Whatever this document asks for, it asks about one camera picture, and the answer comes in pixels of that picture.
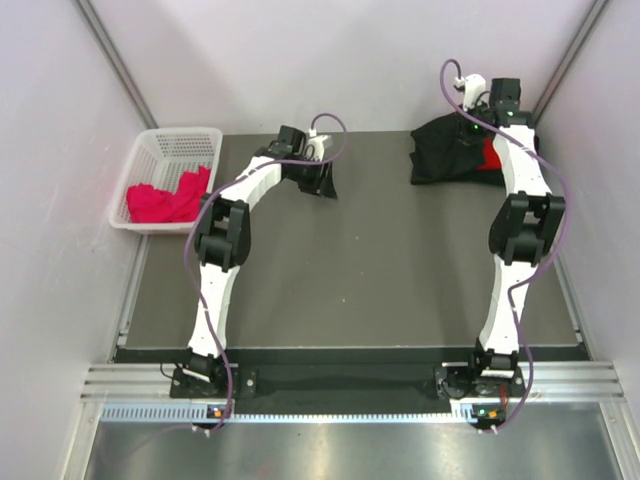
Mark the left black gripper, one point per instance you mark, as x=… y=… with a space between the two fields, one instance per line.
x=327 y=187

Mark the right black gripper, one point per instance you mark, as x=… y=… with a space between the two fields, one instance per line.
x=476 y=138

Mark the black t-shirt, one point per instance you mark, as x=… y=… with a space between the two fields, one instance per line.
x=439 y=154
x=481 y=177

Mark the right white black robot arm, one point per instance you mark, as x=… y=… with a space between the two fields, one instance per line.
x=520 y=236

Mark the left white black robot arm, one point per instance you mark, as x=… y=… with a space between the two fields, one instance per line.
x=222 y=242

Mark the black folded t-shirt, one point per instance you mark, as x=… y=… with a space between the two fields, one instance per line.
x=481 y=177

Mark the red folded t-shirt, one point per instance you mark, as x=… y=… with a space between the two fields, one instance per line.
x=491 y=160

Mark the white plastic basket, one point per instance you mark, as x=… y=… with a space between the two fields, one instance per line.
x=160 y=158

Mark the pink crumpled t-shirt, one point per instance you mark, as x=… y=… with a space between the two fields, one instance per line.
x=147 y=204

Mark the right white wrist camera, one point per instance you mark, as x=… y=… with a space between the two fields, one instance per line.
x=471 y=87

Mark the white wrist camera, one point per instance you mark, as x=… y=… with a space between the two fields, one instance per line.
x=316 y=146
x=471 y=87

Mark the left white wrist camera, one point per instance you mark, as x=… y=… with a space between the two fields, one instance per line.
x=316 y=146

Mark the right aluminium corner post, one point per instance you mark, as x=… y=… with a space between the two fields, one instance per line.
x=578 y=41

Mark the aluminium corner post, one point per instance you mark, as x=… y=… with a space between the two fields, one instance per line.
x=108 y=48
x=578 y=41

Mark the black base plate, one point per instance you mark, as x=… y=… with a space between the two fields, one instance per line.
x=430 y=381

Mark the left aluminium corner post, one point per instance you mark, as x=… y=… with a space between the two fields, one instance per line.
x=108 y=48

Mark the aluminium frame rail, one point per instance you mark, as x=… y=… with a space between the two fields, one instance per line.
x=553 y=382

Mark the grey slotted cable duct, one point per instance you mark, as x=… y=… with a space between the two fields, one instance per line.
x=207 y=414

